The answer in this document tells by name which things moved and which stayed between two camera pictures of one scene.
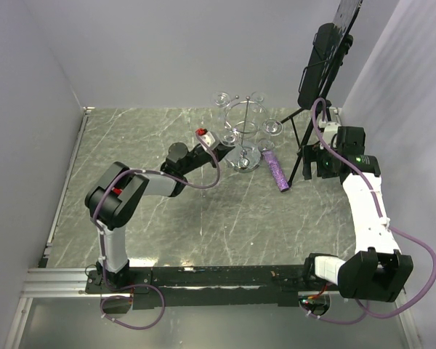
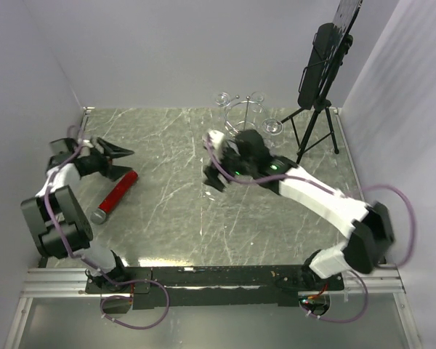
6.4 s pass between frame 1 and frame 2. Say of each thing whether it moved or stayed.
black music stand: stayed
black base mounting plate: stayed
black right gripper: moved
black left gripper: moved
